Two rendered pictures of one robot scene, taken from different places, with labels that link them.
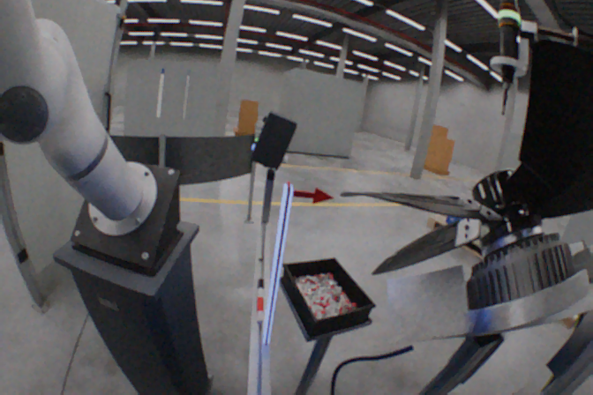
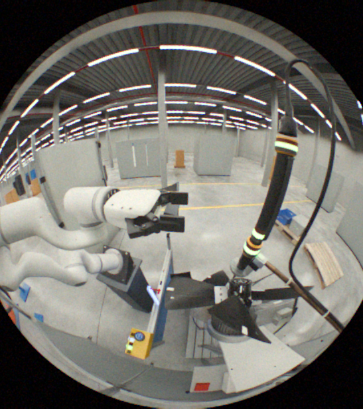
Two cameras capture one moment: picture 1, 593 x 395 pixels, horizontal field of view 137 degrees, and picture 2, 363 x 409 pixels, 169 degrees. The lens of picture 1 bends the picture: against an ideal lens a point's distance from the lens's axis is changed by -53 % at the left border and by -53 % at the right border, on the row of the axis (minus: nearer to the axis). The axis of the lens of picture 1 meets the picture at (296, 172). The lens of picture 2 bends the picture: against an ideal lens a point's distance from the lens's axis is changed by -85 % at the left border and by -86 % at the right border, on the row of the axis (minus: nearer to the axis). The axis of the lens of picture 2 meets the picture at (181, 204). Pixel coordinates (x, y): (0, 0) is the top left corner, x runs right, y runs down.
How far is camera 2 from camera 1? 0.54 m
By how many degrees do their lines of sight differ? 19
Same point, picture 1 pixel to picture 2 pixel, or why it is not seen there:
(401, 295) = not seen: hidden behind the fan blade
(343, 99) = (225, 146)
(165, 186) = (125, 258)
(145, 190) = (119, 260)
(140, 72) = (121, 147)
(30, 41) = (72, 277)
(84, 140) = (95, 269)
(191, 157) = not seen: hidden behind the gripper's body
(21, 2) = (62, 273)
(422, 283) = not seen: hidden behind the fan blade
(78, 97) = (87, 257)
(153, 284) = (126, 287)
